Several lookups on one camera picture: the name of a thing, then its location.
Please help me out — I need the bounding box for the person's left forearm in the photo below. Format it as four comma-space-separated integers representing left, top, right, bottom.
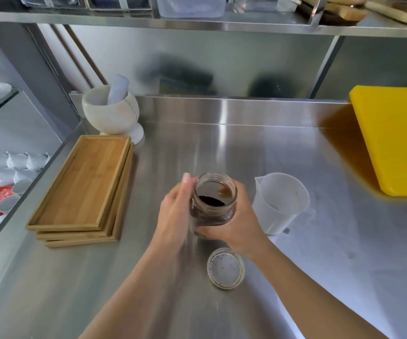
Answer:
79, 240, 184, 339

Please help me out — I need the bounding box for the person's right hand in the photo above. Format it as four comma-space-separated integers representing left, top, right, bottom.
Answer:
195, 189, 273, 260

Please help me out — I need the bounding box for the glass jar of ground coffee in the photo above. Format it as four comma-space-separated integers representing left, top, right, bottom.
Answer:
189, 172, 238, 239

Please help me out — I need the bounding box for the translucent plastic measuring jug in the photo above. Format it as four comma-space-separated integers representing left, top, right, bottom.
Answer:
252, 172, 317, 236

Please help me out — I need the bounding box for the light wooden chopping board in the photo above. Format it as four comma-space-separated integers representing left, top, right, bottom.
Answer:
363, 0, 407, 28

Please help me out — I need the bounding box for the group of white cups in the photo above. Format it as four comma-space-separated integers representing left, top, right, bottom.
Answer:
0, 149, 51, 195

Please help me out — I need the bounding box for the clear container with dark contents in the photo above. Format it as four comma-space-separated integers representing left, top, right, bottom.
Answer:
18, 0, 86, 8
85, 0, 153, 11

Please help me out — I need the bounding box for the person's right forearm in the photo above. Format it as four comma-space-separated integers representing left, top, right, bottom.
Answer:
253, 243, 391, 339

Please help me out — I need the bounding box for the white marble mortar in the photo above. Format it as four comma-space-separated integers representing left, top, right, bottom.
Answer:
81, 85, 145, 145

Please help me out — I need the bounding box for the clear plastic food container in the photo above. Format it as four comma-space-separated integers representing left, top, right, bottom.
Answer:
155, 0, 227, 19

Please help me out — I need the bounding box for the stainless steel wall shelf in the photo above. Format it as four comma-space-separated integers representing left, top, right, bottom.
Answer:
0, 10, 407, 39

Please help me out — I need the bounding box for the white marble pestle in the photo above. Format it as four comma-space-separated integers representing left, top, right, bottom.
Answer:
106, 74, 131, 106

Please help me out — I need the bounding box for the yellow plastic cutting board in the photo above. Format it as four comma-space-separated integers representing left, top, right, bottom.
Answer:
349, 85, 407, 198

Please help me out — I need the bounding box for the round jar lid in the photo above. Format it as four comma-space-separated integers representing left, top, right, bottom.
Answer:
207, 247, 246, 290

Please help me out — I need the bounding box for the small clear plastic container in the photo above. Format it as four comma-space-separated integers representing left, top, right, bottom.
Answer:
239, 0, 297, 12

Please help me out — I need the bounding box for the person's left hand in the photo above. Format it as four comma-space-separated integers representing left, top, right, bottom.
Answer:
156, 172, 197, 253

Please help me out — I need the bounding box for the bamboo serving tray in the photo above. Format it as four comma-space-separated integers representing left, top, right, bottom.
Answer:
44, 148, 135, 248
35, 141, 133, 241
25, 135, 131, 233

